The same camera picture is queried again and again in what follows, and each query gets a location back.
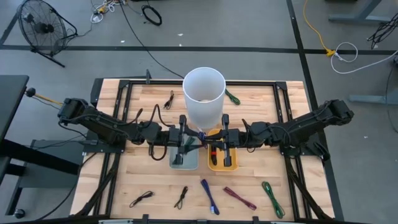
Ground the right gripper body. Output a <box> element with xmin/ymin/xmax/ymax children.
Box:
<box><xmin>221</xmin><ymin>113</ymin><xmax>243</xmax><ymax>167</ymax></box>

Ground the green braided usb cable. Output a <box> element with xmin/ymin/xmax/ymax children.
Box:
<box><xmin>224</xmin><ymin>88</ymin><xmax>241</xmax><ymax>106</ymax></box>
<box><xmin>261</xmin><ymin>180</ymin><xmax>286</xmax><ymax>220</ymax></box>

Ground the white cable bundle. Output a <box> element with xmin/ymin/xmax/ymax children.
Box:
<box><xmin>90</xmin><ymin>0</ymin><xmax>127</xmax><ymax>24</ymax></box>

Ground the silver aluminium extrusion bar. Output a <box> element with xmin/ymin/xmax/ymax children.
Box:
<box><xmin>98</xmin><ymin>218</ymin><xmax>135</xmax><ymax>224</ymax></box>

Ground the white floor cable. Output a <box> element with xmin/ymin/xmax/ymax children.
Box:
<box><xmin>330</xmin><ymin>42</ymin><xmax>398</xmax><ymax>75</ymax></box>

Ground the grey desk leg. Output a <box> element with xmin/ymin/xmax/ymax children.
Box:
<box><xmin>328</xmin><ymin>0</ymin><xmax>398</xmax><ymax>25</ymax></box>
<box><xmin>348</xmin><ymin>55</ymin><xmax>398</xmax><ymax>105</ymax></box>

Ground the yellow rod black knob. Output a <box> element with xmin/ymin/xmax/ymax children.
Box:
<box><xmin>25</xmin><ymin>87</ymin><xmax>65</xmax><ymax>106</ymax></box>

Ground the black floor fan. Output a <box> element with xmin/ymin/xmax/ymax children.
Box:
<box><xmin>17</xmin><ymin>0</ymin><xmax>78</xmax><ymax>68</ymax></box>

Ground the black desk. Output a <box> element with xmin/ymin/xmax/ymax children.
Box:
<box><xmin>0</xmin><ymin>74</ymin><xmax>81</xmax><ymax>219</ymax></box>

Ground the coiled black floor cable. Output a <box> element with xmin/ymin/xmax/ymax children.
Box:
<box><xmin>141</xmin><ymin>4</ymin><xmax>163</xmax><ymax>27</ymax></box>

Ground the black cable bundle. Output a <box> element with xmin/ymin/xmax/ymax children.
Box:
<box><xmin>366</xmin><ymin>19</ymin><xmax>398</xmax><ymax>50</ymax></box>

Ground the yellow extension cord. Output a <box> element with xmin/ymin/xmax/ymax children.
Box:
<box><xmin>303</xmin><ymin>0</ymin><xmax>336</xmax><ymax>58</ymax></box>

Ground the grey plastic bin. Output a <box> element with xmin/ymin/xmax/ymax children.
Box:
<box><xmin>169</xmin><ymin>129</ymin><xmax>200</xmax><ymax>171</ymax></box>

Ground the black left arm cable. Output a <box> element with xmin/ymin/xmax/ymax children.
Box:
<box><xmin>133</xmin><ymin>104</ymin><xmax>175</xmax><ymax>162</ymax></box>

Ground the long black floor cable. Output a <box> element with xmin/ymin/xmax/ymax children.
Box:
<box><xmin>118</xmin><ymin>0</ymin><xmax>185</xmax><ymax>79</ymax></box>

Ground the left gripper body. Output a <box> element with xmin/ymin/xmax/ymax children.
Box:
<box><xmin>169</xmin><ymin>114</ymin><xmax>188</xmax><ymax>166</ymax></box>

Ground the black metal table frame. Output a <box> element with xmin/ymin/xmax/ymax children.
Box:
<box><xmin>70</xmin><ymin>68</ymin><xmax>346</xmax><ymax>224</ymax></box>

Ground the yellow plastic bin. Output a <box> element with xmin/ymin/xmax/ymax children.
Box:
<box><xmin>206</xmin><ymin>128</ymin><xmax>239</xmax><ymax>172</ymax></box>

